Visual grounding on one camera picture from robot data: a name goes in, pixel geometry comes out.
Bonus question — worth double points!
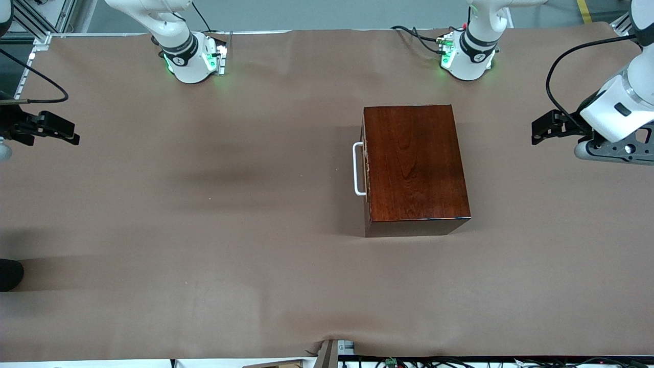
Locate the black base power cables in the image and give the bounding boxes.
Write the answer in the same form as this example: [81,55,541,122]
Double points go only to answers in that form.
[391,25,450,56]

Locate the aluminium table edge rail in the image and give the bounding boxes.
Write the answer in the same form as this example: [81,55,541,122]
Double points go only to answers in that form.
[13,33,52,100]

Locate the aluminium frame profile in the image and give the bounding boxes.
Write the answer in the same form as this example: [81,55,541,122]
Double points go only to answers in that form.
[611,13,637,37]
[10,0,77,47]

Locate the black round object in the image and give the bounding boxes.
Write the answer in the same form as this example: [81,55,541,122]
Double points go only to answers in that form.
[0,258,25,293]

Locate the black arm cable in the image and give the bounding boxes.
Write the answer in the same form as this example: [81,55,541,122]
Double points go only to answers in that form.
[545,33,639,131]
[0,48,69,105]

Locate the brown paper table cover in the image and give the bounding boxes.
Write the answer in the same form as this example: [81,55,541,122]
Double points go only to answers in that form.
[0,27,654,362]

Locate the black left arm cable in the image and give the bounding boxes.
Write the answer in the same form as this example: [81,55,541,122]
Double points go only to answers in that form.
[545,33,639,131]

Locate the dark brown wooden cabinet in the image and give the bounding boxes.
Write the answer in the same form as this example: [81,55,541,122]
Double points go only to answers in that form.
[362,105,472,238]

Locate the brown cardboard piece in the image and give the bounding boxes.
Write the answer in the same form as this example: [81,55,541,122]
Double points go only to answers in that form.
[243,359,303,368]

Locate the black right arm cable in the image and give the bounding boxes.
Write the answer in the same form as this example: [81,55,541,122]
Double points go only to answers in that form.
[0,48,69,105]

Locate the light wood drawer white handle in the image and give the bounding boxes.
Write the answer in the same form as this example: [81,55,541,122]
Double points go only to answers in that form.
[353,123,372,221]

